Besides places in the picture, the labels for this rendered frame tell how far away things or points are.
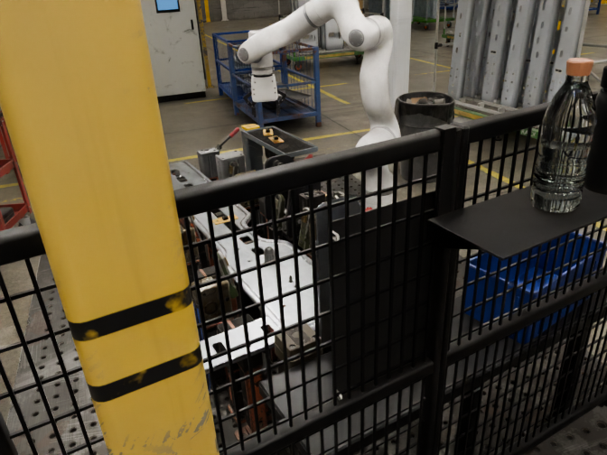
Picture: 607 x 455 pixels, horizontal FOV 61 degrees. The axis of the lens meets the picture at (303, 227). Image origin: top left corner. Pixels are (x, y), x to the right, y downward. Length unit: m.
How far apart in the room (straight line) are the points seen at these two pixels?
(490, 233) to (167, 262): 0.43
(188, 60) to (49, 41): 8.16
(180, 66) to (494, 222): 7.94
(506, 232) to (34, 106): 0.55
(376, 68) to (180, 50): 6.80
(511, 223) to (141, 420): 0.51
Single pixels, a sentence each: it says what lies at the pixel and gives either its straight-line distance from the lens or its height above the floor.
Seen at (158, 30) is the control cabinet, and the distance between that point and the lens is 8.43.
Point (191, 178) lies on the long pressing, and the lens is 2.18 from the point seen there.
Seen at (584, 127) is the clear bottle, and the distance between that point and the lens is 0.74.
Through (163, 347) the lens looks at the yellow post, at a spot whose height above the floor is 1.46.
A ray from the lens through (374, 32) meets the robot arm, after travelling 1.76.
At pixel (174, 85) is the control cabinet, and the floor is 0.24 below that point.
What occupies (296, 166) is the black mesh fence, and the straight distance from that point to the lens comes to 0.58.
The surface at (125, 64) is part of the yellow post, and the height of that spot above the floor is 1.69.
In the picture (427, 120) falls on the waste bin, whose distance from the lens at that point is 4.47.
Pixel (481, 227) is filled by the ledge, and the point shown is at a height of 1.43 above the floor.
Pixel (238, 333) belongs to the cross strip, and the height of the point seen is 1.00.
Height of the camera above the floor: 1.74
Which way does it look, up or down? 27 degrees down
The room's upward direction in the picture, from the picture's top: 3 degrees counter-clockwise
